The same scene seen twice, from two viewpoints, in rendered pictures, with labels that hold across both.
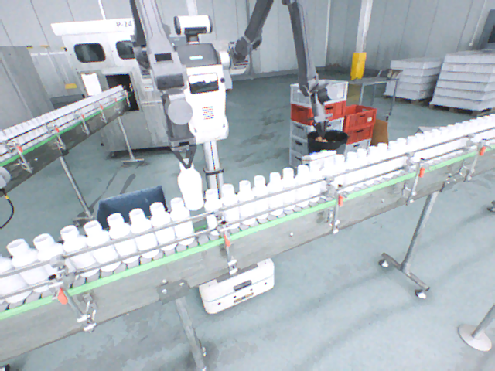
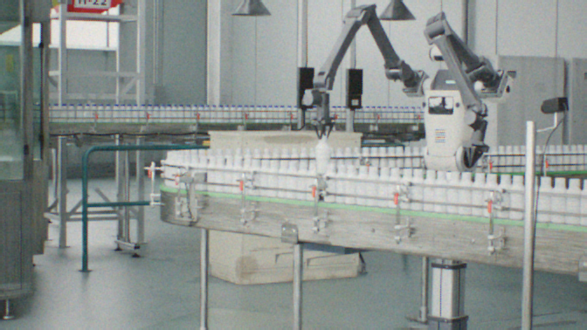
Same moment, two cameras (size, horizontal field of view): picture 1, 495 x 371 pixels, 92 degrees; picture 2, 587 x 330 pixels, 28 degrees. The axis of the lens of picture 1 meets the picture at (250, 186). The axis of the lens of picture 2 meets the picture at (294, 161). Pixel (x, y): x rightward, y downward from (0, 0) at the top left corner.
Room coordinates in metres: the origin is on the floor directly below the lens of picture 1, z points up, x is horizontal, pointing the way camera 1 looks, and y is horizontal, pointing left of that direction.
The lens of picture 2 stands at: (-1.56, -4.42, 1.44)
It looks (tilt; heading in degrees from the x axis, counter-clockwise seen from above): 3 degrees down; 66
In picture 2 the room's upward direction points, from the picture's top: 1 degrees clockwise
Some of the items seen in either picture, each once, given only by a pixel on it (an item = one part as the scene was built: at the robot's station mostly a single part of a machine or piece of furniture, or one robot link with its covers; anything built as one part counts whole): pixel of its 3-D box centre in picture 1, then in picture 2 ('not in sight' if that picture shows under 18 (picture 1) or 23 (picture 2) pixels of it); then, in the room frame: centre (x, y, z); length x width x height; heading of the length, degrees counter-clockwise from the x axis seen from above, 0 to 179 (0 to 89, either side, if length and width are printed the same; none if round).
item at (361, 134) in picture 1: (348, 131); not in sight; (3.58, -1.55, 0.33); 0.61 x 0.41 x 0.22; 115
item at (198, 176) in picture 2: not in sight; (190, 199); (0.29, 0.87, 0.96); 0.23 x 0.10 x 0.27; 22
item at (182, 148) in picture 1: (184, 152); (321, 129); (0.66, 0.18, 1.32); 0.07 x 0.07 x 0.09; 22
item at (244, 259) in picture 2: not in sight; (284, 203); (2.29, 4.28, 0.59); 1.10 x 0.62 x 1.18; 4
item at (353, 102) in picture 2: not in sight; (352, 89); (3.73, 5.88, 1.55); 0.17 x 0.15 x 0.42; 4
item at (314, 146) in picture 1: (324, 161); not in sight; (2.62, -0.90, 0.32); 0.45 x 0.45 x 0.64
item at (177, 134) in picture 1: (179, 127); (322, 113); (0.66, 0.19, 1.39); 0.10 x 0.07 x 0.07; 22
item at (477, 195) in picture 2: (378, 161); (479, 194); (0.97, -0.58, 1.08); 0.06 x 0.06 x 0.17
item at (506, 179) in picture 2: (397, 156); (505, 195); (1.02, -0.69, 1.08); 0.06 x 0.06 x 0.17
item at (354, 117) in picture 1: (350, 117); not in sight; (3.58, -1.56, 0.55); 0.61 x 0.41 x 0.22; 115
